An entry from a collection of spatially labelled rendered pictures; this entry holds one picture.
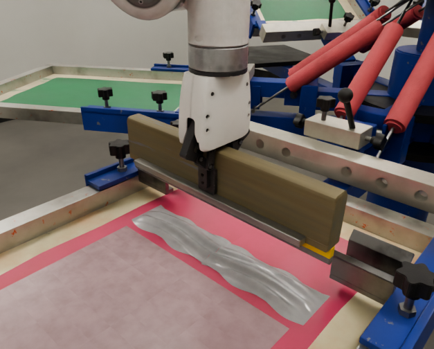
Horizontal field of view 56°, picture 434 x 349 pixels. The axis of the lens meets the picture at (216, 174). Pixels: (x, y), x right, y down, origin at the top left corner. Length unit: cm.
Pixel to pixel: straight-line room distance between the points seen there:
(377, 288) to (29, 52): 428
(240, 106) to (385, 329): 32
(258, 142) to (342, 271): 42
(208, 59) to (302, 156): 41
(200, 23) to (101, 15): 447
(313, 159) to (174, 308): 42
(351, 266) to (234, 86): 28
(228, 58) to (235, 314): 33
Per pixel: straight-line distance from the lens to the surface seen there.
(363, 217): 75
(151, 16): 46
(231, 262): 63
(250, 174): 52
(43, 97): 157
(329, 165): 82
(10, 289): 66
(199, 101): 50
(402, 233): 73
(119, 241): 70
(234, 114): 54
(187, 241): 68
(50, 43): 467
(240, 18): 50
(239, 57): 50
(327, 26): 172
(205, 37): 49
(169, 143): 62
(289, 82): 126
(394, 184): 78
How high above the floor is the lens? 136
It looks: 27 degrees down
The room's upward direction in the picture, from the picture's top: straight up
